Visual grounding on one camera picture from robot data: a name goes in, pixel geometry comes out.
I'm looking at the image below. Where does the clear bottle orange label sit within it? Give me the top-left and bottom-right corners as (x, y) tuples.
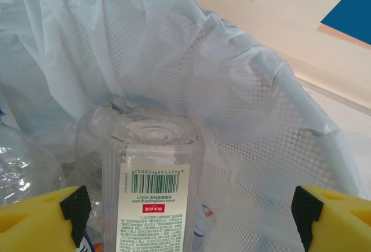
(0, 123), (67, 206)

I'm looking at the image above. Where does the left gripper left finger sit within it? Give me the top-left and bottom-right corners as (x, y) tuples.
(0, 185), (89, 252)

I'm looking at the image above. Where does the grey mesh waste bin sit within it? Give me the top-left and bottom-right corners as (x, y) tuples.
(107, 17), (357, 252)

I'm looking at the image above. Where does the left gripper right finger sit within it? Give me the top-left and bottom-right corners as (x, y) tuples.
(291, 185), (371, 252)

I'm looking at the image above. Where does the clear bottle white Ganten cap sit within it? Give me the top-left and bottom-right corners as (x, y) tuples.
(191, 201), (221, 252)

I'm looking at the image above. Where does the square clear bottle green-white label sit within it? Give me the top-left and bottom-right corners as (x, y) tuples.
(100, 112), (207, 252)

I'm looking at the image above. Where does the white lined trash bin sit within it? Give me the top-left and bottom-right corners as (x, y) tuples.
(0, 0), (362, 252)

